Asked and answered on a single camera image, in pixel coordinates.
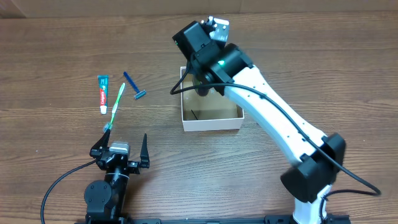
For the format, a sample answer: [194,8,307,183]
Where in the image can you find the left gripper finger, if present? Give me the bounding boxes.
[140,133,149,162]
[91,129,111,150]

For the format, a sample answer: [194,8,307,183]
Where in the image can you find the green white toothbrush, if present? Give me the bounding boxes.
[103,83,126,133]

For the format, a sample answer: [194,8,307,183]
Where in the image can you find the blue disposable razor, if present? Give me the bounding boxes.
[123,72,147,100]

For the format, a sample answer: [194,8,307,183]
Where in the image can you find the Colgate toothpaste tube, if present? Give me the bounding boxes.
[98,75,109,114]

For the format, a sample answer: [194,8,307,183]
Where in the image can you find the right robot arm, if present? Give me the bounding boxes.
[172,17,350,223]

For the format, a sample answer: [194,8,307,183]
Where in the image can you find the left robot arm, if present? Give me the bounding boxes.
[84,130,150,223]

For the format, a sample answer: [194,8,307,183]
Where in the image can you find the white open cardboard box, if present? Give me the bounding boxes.
[180,66,245,133]

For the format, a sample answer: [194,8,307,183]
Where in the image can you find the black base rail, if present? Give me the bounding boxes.
[74,214,351,224]

